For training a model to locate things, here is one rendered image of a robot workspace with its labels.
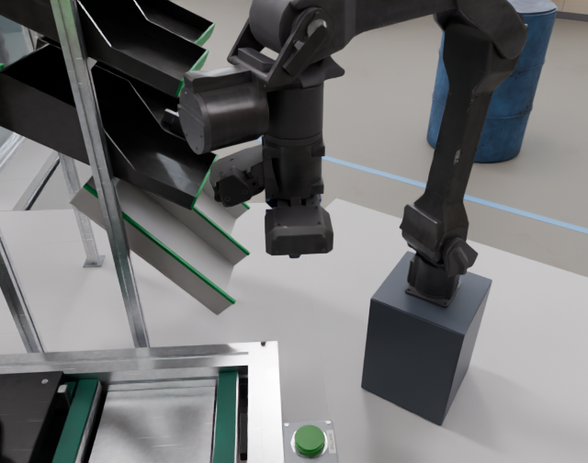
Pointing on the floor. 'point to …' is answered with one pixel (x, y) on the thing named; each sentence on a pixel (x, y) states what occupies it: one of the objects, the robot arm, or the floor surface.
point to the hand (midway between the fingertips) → (294, 231)
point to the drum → (513, 129)
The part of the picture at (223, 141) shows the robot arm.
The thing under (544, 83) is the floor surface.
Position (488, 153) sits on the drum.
